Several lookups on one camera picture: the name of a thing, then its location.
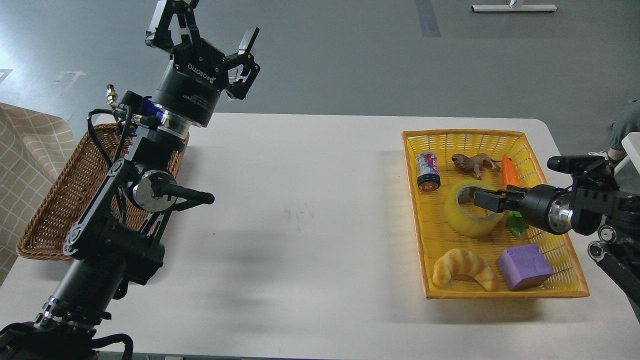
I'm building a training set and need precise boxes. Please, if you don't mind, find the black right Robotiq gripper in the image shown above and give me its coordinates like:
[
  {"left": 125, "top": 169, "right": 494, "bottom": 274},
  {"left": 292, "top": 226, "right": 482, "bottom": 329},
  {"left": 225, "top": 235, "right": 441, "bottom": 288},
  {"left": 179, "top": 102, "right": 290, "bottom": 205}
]
[{"left": 468, "top": 184, "right": 561, "bottom": 231}]

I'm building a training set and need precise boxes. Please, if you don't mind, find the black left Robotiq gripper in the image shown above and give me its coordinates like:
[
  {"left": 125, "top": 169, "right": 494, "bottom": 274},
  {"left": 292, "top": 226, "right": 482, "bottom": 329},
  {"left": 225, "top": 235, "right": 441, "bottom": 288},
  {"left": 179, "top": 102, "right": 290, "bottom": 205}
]
[{"left": 145, "top": 0, "right": 261, "bottom": 128}]

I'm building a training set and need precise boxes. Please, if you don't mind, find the yellow tape roll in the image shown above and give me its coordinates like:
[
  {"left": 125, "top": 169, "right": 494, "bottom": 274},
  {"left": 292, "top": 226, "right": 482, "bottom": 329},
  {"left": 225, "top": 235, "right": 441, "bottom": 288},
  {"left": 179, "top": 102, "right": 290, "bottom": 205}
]
[{"left": 443, "top": 179, "right": 504, "bottom": 239}]

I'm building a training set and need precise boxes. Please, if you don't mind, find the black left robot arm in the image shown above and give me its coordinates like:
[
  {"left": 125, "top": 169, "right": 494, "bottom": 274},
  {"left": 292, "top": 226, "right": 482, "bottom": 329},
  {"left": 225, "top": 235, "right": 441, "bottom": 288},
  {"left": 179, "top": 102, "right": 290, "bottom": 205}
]
[{"left": 1, "top": 0, "right": 261, "bottom": 360}]

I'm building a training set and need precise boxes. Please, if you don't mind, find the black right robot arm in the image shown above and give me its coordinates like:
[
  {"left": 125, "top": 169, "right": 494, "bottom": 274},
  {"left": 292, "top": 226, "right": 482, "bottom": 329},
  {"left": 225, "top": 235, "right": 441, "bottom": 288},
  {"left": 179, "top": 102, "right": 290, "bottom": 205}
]
[{"left": 470, "top": 155, "right": 640, "bottom": 315}]

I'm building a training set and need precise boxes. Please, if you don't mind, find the brown toy lion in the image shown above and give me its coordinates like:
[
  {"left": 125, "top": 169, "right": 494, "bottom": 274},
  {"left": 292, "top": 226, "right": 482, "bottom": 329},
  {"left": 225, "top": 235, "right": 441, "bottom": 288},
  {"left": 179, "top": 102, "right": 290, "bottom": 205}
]
[{"left": 451, "top": 153, "right": 501, "bottom": 180}]

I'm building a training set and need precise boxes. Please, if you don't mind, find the orange toy carrot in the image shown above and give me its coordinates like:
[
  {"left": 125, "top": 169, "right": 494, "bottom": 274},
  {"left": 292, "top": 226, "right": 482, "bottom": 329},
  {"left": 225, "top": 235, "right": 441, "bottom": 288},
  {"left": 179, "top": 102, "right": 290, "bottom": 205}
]
[{"left": 502, "top": 155, "right": 530, "bottom": 238}]

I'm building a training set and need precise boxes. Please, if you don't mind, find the yellow plastic basket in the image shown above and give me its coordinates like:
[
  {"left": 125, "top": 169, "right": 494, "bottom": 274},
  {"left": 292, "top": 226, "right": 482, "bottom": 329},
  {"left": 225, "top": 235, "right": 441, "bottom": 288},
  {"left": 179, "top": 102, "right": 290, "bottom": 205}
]
[{"left": 402, "top": 129, "right": 590, "bottom": 299}]

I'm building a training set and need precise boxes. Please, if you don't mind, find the small drink can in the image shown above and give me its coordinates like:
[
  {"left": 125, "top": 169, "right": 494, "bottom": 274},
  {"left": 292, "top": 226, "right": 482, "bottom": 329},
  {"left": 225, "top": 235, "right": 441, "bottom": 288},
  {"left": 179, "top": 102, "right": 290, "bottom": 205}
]
[{"left": 415, "top": 152, "right": 441, "bottom": 192}]

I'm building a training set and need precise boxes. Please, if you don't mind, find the toy croissant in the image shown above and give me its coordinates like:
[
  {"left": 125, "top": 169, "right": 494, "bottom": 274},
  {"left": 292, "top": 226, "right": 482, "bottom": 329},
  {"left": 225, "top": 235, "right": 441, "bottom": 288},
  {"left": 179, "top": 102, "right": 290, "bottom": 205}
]
[{"left": 432, "top": 248, "right": 498, "bottom": 292}]

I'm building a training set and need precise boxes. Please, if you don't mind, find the purple foam block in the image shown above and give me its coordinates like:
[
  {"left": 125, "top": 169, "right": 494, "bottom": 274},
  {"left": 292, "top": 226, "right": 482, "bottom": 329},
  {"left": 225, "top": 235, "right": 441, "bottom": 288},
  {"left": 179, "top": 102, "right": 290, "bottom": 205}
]
[{"left": 496, "top": 243, "right": 554, "bottom": 291}]

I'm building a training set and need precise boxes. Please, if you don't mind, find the white sneaker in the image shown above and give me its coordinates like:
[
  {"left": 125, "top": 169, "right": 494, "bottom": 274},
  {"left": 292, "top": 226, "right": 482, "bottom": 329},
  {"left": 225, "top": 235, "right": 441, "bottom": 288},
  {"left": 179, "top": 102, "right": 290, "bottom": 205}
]
[{"left": 588, "top": 150, "right": 620, "bottom": 167}]

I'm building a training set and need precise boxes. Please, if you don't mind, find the white chair leg with caster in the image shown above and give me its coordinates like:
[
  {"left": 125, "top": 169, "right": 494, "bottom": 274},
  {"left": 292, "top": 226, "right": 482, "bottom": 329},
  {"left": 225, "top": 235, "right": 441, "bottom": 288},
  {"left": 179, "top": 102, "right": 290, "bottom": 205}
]
[{"left": 614, "top": 132, "right": 640, "bottom": 175}]

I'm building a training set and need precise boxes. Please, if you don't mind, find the brown wicker basket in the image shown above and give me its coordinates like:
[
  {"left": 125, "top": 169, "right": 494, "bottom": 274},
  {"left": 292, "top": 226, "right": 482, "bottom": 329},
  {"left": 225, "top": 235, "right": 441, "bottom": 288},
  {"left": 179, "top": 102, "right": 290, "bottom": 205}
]
[{"left": 16, "top": 123, "right": 191, "bottom": 262}]

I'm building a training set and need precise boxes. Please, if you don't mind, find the white stand base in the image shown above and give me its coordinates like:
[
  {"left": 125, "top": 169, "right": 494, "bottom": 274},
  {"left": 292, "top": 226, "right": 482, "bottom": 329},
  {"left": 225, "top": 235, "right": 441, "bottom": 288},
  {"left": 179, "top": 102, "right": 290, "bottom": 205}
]
[{"left": 471, "top": 0, "right": 558, "bottom": 13}]

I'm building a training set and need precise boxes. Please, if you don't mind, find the beige checkered cloth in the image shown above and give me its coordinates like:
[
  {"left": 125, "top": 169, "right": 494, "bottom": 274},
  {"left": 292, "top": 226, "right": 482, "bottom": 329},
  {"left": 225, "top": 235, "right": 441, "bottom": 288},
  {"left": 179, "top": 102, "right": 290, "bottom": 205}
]
[{"left": 0, "top": 104, "right": 76, "bottom": 283}]

